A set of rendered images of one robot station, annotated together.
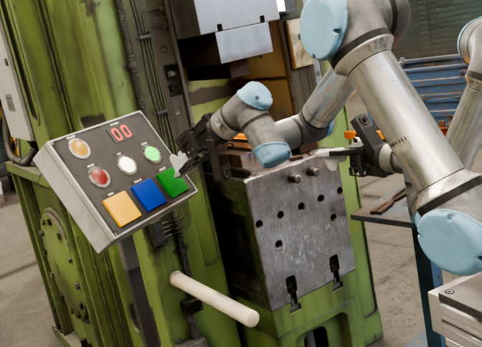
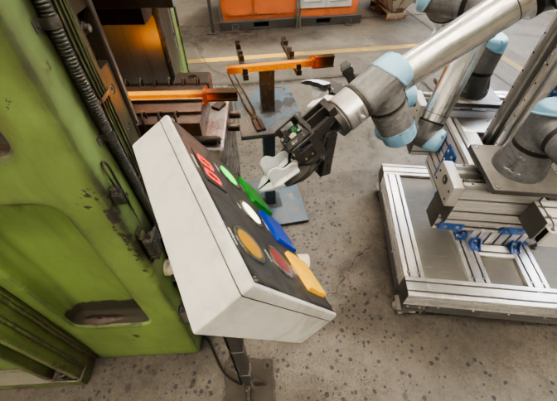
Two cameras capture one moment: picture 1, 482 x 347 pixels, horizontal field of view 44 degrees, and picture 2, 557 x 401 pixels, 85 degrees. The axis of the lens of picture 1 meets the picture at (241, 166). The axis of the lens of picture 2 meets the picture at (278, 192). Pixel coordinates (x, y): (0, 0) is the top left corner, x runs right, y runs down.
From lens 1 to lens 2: 142 cm
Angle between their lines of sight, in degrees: 61
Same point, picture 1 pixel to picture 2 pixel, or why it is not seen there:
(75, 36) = not seen: outside the picture
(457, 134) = (466, 75)
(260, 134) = (409, 117)
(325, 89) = (452, 55)
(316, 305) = not seen: hidden behind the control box
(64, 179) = (277, 312)
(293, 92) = (162, 31)
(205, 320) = not seen: hidden behind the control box
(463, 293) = (504, 184)
